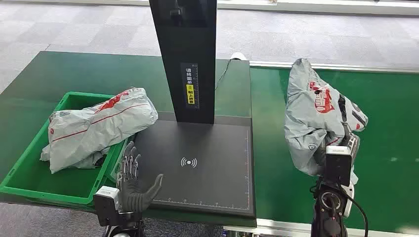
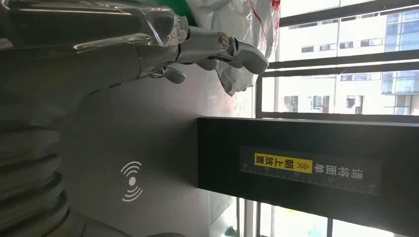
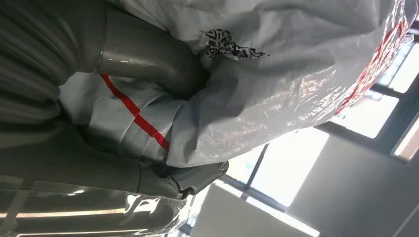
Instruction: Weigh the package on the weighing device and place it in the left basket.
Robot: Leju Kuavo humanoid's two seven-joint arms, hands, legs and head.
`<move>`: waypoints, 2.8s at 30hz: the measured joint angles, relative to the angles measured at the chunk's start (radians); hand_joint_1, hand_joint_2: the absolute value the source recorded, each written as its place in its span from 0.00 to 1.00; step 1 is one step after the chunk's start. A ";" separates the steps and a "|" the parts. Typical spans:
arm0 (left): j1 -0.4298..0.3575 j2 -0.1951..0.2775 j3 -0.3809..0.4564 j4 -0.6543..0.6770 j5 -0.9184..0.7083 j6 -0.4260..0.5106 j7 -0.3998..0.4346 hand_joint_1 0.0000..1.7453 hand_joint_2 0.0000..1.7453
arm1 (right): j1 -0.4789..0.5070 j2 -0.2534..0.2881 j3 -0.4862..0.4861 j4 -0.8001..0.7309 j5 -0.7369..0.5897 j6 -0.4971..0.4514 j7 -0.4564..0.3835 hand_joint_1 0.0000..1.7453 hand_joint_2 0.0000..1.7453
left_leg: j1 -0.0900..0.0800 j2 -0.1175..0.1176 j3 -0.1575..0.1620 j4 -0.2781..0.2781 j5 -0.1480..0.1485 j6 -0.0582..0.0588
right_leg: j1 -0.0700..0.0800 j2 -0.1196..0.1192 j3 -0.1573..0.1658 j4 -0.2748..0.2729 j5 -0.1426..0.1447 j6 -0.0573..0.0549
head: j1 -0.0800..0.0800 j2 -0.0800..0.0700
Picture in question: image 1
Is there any black and yellow column label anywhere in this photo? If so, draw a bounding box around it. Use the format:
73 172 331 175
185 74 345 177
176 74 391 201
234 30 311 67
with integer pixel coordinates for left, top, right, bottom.
180 62 200 110

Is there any thin black cable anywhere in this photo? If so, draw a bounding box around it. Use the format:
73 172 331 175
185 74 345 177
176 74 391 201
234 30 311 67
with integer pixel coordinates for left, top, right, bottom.
214 59 232 92

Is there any grey package with red print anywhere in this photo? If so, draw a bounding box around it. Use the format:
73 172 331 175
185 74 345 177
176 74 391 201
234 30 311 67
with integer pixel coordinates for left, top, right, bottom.
284 58 369 186

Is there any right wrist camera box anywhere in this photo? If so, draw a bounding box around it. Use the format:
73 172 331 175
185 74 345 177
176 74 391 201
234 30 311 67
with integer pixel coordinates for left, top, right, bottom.
325 146 353 188

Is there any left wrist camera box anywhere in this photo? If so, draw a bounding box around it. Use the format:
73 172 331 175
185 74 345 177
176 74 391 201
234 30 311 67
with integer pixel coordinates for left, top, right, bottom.
93 186 122 227

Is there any white floor ledge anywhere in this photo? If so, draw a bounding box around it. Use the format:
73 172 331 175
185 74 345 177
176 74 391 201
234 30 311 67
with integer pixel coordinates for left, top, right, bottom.
0 0 419 16

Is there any aluminium conveyor rail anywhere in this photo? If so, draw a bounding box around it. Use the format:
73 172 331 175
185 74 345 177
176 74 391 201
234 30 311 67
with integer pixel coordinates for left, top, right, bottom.
224 218 419 237
249 61 419 74

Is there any green conveyor belt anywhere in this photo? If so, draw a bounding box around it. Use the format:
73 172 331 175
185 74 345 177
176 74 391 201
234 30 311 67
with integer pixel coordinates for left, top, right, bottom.
250 67 419 235

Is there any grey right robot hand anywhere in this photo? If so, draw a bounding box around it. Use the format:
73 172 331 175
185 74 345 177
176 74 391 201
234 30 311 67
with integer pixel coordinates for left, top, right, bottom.
342 132 361 158

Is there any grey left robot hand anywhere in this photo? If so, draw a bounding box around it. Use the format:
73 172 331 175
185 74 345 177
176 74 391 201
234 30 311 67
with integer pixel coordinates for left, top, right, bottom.
116 141 164 213

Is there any green plastic basket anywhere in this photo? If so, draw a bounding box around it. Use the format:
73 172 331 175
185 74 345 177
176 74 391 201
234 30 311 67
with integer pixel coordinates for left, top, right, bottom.
0 91 136 207

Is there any black scanner column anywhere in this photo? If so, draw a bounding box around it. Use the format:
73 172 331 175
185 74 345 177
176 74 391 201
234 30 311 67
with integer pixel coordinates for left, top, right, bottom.
148 0 218 125

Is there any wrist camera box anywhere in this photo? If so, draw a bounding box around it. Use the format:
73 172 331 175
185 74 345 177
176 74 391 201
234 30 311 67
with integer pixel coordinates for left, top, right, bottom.
93 186 122 227
325 146 353 188

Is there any grey package with red stripe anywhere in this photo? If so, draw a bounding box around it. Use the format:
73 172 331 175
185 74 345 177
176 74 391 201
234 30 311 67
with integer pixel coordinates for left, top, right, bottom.
40 87 159 174

